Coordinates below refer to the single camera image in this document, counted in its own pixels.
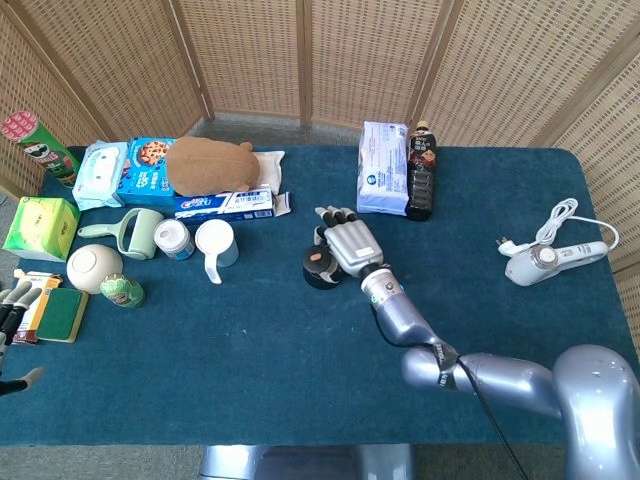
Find black drink bottle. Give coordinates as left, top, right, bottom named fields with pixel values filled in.
left=405, top=119, right=440, bottom=223

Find blue white toothpaste box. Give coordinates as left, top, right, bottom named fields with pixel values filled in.
left=173, top=188, right=275, bottom=221

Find small white brown box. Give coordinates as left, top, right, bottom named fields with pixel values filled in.
left=12, top=269, right=64, bottom=346

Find brown plush toy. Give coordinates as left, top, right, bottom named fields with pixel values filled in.
left=165, top=136, right=261, bottom=197

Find blue table cloth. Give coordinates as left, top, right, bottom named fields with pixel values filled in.
left=0, top=144, right=629, bottom=447

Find white power cable with plug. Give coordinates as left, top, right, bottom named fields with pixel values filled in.
left=495, top=197, right=621, bottom=259

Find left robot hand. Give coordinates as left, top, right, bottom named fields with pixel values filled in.
left=0, top=279, right=45, bottom=399

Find light blue wet wipes pack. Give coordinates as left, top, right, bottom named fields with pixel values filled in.
left=72, top=141, right=130, bottom=211

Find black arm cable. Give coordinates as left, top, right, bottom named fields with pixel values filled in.
left=452, top=357, right=531, bottom=480

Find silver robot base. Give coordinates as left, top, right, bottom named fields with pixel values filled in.
left=198, top=443, right=416, bottom=480

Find black strap with white print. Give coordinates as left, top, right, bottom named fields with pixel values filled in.
left=428, top=340, right=462, bottom=392

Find woven bamboo folding screen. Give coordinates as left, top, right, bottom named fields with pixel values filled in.
left=0, top=0, right=640, bottom=351

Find green tissue box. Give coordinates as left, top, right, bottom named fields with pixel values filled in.
left=2, top=196, right=82, bottom=264

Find blue cookie box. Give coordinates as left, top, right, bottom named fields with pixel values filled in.
left=116, top=137, right=177, bottom=206

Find green figurine bottle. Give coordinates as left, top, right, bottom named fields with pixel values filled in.
left=99, top=273, right=146, bottom=309

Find white paper pouch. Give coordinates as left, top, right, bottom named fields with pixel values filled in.
left=252, top=149, right=292, bottom=217

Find white blue tissue pack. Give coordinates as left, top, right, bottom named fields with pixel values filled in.
left=356, top=120, right=411, bottom=217

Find green yellow sponge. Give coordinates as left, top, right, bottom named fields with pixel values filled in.
left=35, top=287, right=90, bottom=344

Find green Pringles can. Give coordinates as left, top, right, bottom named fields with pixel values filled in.
left=0, top=110, right=82, bottom=189

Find green lint roller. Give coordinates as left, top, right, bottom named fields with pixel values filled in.
left=77, top=207, right=165, bottom=260

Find white handheld steamer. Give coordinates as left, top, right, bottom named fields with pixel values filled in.
left=503, top=240, right=610, bottom=287

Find light blue measuring cup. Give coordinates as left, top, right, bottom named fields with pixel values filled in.
left=194, top=218, right=241, bottom=285

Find beige bowl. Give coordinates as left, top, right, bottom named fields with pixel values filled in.
left=66, top=243, right=124, bottom=295

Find small white lidded jar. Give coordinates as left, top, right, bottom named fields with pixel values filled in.
left=153, top=218, right=196, bottom=262

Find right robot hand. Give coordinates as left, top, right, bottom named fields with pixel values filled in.
left=313, top=203, right=385, bottom=286

